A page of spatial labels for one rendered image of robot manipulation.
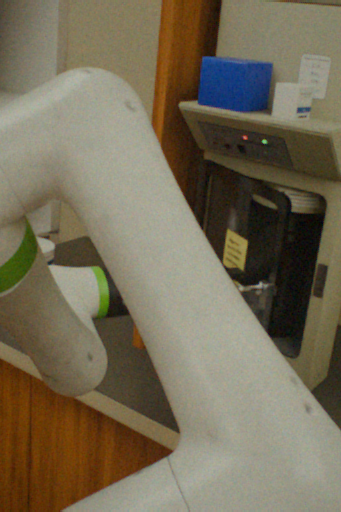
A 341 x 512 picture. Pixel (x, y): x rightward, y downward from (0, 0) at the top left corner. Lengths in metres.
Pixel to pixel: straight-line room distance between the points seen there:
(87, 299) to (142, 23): 1.14
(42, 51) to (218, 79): 1.15
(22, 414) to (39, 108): 1.06
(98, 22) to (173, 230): 1.63
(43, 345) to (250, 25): 0.76
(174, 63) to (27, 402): 0.83
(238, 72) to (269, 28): 0.13
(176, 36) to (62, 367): 0.71
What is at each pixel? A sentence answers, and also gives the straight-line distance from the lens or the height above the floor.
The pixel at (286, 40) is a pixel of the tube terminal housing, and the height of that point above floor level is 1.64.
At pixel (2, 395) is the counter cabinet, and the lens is 1.66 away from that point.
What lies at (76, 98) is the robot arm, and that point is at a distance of 0.67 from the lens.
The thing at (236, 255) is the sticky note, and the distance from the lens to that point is 1.32.
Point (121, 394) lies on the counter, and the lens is 1.37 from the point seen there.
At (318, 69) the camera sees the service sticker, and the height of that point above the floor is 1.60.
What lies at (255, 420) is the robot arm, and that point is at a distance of 0.53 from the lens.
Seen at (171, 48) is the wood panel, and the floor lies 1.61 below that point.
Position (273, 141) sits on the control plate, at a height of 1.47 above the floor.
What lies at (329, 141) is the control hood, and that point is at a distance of 1.18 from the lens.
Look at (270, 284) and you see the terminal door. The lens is 1.23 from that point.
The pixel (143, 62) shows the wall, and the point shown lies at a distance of 2.06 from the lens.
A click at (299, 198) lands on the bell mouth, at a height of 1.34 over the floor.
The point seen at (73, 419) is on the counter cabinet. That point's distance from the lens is 1.50.
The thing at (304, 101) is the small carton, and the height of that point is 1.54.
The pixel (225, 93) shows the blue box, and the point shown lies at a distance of 1.27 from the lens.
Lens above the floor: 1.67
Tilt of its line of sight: 20 degrees down
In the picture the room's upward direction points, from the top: 6 degrees clockwise
